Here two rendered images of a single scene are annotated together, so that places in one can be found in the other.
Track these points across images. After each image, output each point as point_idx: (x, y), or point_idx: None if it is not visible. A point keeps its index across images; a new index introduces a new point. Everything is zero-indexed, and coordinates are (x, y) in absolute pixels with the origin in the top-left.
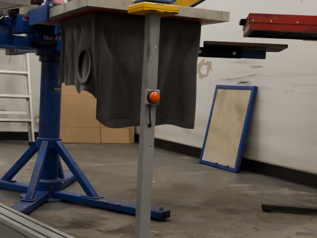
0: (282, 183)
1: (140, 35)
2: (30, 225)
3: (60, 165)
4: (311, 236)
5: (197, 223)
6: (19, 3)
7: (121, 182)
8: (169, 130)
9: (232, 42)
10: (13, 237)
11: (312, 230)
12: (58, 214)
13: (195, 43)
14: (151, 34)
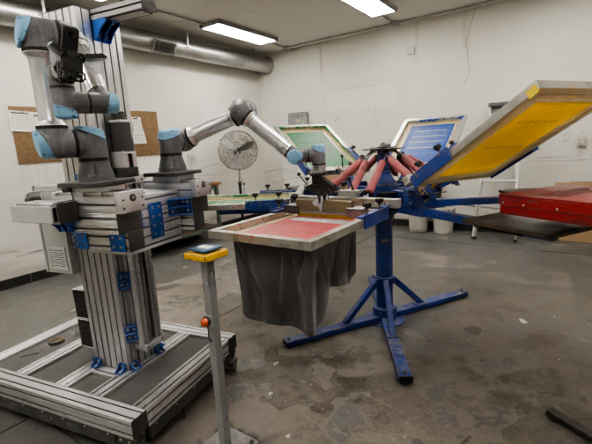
0: None
1: (261, 254)
2: (175, 376)
3: (410, 293)
4: None
5: (426, 401)
6: (126, 255)
7: (487, 314)
8: None
9: (485, 225)
10: (156, 382)
11: None
12: (351, 342)
13: (304, 263)
14: (203, 273)
